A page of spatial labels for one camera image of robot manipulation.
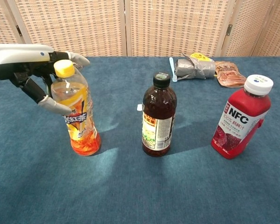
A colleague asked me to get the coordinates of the blue felt table cover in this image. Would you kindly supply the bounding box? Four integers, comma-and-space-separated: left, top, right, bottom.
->
0, 56, 280, 224

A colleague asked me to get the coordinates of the woven folding screen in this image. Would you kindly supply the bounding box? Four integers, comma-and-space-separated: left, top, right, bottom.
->
0, 0, 280, 59

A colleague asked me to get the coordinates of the orange iced tea bottle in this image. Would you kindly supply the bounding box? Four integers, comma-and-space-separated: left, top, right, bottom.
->
50, 59, 102, 156

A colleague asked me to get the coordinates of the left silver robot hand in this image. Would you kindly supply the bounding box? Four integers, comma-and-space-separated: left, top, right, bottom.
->
0, 43, 91, 116

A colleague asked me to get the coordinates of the light blue toothbrush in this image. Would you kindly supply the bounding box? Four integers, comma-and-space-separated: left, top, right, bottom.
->
169, 56, 178, 83

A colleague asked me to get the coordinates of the dark brown tea bottle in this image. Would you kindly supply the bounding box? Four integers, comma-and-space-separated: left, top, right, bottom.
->
142, 71, 178, 157

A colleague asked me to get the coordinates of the red NFC juice bottle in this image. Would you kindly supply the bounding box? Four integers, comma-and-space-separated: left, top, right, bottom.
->
210, 74, 274, 160

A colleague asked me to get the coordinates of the grey foil pouch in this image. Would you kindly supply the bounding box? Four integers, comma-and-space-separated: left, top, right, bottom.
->
174, 53, 217, 81

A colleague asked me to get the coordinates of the yellow snack package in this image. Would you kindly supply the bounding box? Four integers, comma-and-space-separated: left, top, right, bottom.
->
189, 52, 215, 63

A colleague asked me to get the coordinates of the brown sauce pouch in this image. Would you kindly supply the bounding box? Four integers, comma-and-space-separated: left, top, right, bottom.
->
214, 61, 247, 89

